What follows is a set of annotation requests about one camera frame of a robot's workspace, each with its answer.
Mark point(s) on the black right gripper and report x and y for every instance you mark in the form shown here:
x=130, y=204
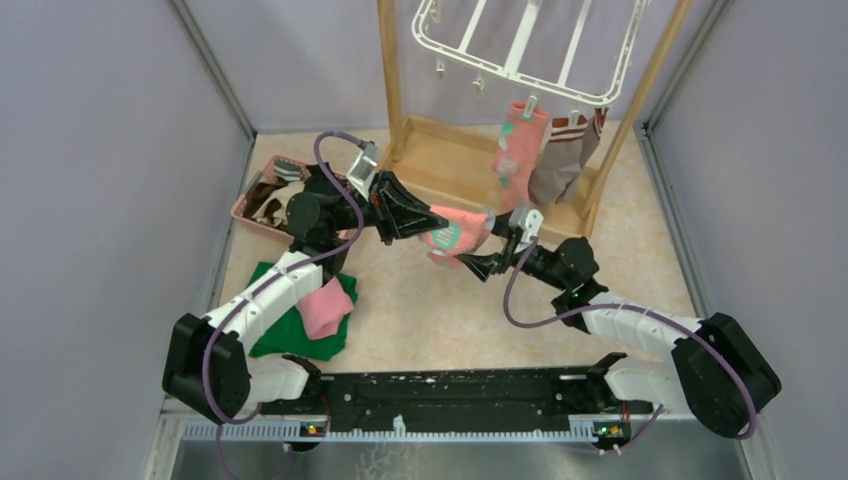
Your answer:
x=484, y=264

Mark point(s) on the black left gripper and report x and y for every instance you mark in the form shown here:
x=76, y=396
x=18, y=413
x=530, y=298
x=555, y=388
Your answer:
x=388, y=199

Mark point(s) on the pink sock with green pattern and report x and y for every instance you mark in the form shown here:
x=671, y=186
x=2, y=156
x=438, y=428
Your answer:
x=518, y=146

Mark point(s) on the grey sock with red stripes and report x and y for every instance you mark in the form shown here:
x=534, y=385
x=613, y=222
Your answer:
x=590, y=142

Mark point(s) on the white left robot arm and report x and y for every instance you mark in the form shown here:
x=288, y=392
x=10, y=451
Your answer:
x=208, y=366

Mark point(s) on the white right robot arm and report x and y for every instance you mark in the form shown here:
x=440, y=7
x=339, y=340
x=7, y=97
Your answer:
x=707, y=367

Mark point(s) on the wooden hanger stand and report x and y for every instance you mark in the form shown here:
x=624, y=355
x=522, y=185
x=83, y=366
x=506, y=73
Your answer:
x=444, y=161

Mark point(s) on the pile of socks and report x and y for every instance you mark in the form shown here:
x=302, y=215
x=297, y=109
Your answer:
x=272, y=199

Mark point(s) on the white clip drying hanger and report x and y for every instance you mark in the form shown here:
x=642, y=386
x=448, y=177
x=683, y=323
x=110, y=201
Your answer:
x=579, y=51

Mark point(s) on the pink folded cloth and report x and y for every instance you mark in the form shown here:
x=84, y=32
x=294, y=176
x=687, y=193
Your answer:
x=323, y=310

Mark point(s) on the pink plastic basket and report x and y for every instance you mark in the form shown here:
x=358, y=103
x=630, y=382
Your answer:
x=258, y=205

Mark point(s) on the green folded cloth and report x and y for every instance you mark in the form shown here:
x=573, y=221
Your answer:
x=287, y=334

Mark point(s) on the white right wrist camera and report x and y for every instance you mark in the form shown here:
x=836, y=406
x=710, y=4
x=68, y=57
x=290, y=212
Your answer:
x=528, y=220

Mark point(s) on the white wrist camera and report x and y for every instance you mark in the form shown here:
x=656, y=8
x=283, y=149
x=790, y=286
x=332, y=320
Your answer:
x=363, y=169
x=528, y=220

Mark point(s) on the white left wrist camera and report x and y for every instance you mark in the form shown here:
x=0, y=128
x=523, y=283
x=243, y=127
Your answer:
x=363, y=169

